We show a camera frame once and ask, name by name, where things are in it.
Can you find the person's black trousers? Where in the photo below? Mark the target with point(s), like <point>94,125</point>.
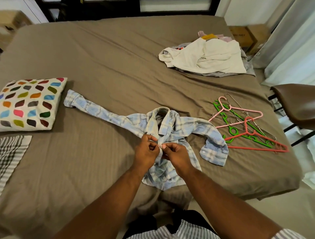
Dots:
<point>147,224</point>

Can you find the black slatted headboard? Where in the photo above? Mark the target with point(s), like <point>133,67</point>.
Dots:
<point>128,9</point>

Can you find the pile of coloured plastic hangers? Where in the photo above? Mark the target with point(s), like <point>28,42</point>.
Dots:
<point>241,128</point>

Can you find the person's striped shirt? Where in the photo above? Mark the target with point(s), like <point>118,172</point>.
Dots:
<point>187,231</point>

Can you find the bed with taupe sheet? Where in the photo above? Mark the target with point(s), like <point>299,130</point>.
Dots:
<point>108,54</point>

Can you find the light blue garment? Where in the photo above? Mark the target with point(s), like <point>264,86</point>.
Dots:
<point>177,128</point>

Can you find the cardboard boxes left of bed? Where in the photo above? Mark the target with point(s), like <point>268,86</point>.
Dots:
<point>12,22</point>

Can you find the person's right forearm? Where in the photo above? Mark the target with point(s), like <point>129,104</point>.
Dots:
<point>231,209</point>

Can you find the pink and yellow garment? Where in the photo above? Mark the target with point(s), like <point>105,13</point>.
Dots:
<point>211,36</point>

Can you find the person's right hand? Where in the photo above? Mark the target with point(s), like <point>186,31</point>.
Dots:
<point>178,158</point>

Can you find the brown chair with black legs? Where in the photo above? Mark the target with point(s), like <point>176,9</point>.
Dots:
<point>298,103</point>

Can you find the person's left hand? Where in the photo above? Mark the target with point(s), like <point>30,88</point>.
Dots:
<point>146,155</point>

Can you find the colourful leaf print pillow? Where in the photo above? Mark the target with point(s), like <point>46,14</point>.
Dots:
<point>29,103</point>

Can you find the cream white garment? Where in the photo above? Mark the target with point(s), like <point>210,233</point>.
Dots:
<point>206,56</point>

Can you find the person's left forearm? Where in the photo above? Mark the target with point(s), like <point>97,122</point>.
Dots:
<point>101,211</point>

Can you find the grey checked towel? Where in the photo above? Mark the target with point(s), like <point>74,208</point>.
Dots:
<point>11,155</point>

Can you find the sheer white curtain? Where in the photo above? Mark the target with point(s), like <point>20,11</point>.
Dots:
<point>290,44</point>

